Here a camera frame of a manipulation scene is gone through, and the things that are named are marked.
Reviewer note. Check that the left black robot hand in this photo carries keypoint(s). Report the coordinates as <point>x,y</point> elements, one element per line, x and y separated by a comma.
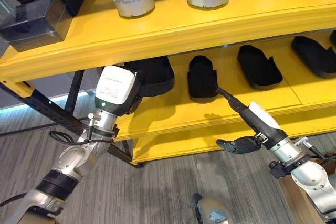
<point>115,85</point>

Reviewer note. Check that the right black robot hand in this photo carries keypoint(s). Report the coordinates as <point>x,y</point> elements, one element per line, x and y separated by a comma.
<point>265,124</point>

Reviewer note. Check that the black sole-shaped part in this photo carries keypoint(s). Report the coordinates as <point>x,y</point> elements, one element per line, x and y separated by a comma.
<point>258,66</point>
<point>313,56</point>
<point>202,79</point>
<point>157,77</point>
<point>333,37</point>

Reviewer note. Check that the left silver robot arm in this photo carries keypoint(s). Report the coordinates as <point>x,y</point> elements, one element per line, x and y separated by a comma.
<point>71,161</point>

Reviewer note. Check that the yellow shelf board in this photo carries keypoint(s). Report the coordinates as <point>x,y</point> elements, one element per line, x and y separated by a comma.
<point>170,30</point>
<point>262,108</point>

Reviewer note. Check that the brown box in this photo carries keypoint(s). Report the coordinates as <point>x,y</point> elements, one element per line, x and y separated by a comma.
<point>296,200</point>

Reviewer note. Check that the silver robot leg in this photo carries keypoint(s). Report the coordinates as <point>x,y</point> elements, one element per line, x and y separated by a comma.
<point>212,211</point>

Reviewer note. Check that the black metal shelf frame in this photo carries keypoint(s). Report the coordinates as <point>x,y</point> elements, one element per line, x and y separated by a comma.
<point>47,108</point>

